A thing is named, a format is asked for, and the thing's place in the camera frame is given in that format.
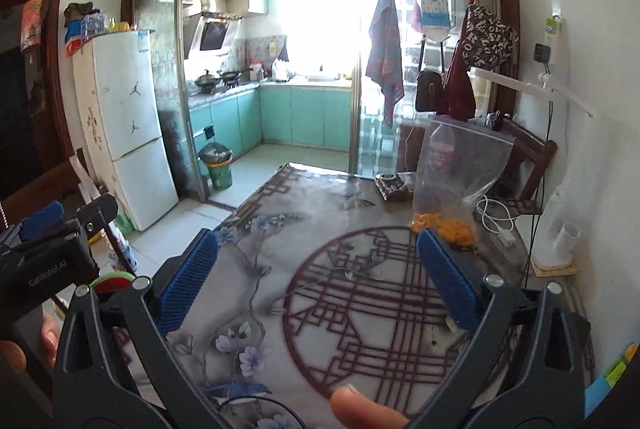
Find green kitchen trash bin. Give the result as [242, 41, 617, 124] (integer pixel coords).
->
[198, 142, 233, 191]

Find teal kitchen cabinets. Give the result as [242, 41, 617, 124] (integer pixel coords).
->
[188, 82, 352, 157]

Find person's left hand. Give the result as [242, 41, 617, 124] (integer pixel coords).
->
[1, 308, 61, 374]

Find person's right hand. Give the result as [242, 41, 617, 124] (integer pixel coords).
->
[330, 385, 408, 429]

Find red basket with green rim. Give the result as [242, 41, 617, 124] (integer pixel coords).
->
[90, 271, 136, 295]

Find dark wooden carved chair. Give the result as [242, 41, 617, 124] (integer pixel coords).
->
[0, 148, 139, 280]

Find white desk lamp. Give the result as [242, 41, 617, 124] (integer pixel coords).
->
[471, 67, 596, 276]

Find clear zip bag with snacks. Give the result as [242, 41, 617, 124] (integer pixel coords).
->
[411, 116, 513, 249]

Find black ashtray box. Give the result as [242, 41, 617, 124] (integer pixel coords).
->
[373, 171, 416, 202]

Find plastic bottle behind bag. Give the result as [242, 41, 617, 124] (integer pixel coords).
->
[426, 124, 456, 172]

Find colourful sticky note book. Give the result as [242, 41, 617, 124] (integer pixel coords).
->
[585, 342, 639, 417]

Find black wok on stove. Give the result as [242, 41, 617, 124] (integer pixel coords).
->
[195, 70, 220, 94]

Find white two-door refrigerator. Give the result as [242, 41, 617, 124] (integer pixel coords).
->
[72, 30, 178, 231]

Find black small handbag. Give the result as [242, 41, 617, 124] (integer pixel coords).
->
[414, 36, 442, 113]

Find hanging blue red towel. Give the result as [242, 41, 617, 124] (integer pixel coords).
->
[366, 0, 405, 128]

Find black range hood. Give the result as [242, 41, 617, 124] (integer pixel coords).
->
[200, 21, 230, 51]

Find black patterned hanging bag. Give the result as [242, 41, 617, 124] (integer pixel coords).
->
[461, 4, 518, 71]

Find blue smiley hanging pouch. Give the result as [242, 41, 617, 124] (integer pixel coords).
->
[416, 0, 451, 42]

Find white charger cable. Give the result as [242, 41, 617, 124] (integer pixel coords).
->
[473, 194, 518, 248]

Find dark wooden chair at wall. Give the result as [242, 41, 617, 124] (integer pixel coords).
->
[489, 112, 558, 215]

